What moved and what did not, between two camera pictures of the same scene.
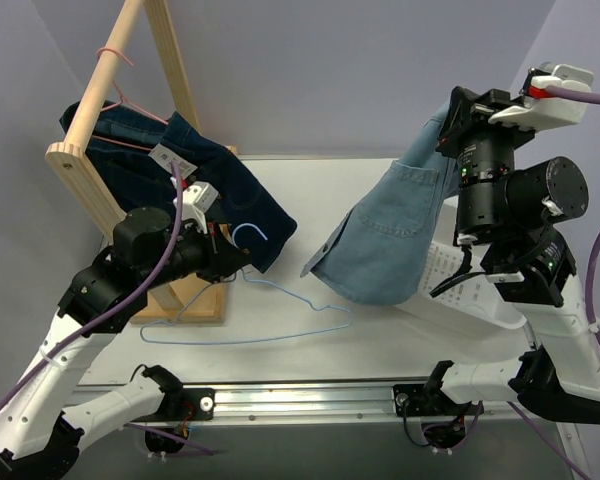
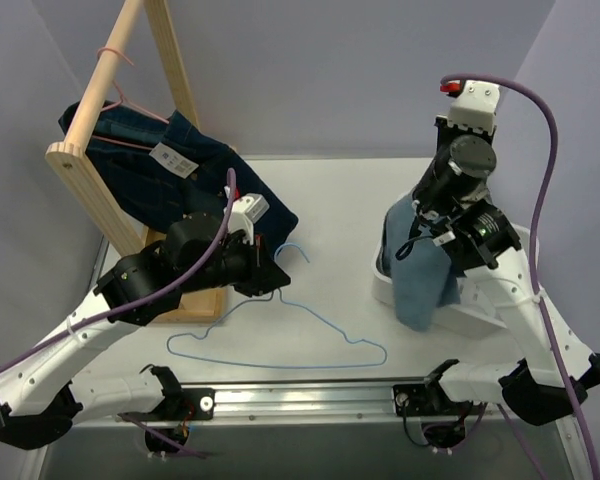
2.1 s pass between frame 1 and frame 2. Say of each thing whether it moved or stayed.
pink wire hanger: stayed
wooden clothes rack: stayed
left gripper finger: moved
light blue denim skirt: moved
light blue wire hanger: moved
